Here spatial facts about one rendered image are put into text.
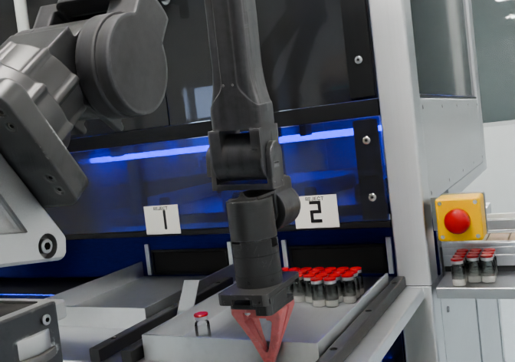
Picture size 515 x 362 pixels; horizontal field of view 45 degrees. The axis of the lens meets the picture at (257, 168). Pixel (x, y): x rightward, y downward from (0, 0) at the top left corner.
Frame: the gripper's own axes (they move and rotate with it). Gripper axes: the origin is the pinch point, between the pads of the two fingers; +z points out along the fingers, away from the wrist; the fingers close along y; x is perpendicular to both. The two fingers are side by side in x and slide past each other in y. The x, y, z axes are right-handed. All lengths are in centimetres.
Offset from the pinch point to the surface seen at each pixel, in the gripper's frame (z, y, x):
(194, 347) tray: -0.1, 1.0, 11.4
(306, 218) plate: -10.0, 38.9, 9.0
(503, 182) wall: 46, 498, 14
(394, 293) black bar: 1.4, 30.5, -8.1
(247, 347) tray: -0.5, 1.0, 3.5
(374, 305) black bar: 0.5, 21.3, -7.4
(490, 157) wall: 24, 498, 23
